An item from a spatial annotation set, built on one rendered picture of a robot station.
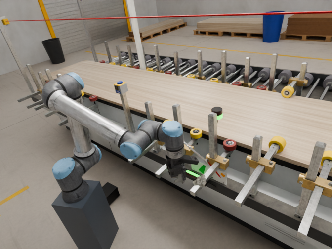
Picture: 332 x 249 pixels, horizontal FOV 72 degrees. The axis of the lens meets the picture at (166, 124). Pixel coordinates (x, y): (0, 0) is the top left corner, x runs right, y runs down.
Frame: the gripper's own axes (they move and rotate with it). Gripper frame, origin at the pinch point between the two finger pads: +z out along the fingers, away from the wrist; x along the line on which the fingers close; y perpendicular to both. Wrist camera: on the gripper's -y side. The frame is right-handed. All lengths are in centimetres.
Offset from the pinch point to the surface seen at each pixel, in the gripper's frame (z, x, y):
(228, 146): -2.4, -12.8, -34.0
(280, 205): 18, 21, -46
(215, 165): 2.2, -5.3, -21.8
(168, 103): -2, -87, -19
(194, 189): 2.2, 6.2, -3.5
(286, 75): 5, -94, -147
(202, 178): 0.3, 2.0, -10.1
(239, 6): 19, -693, -469
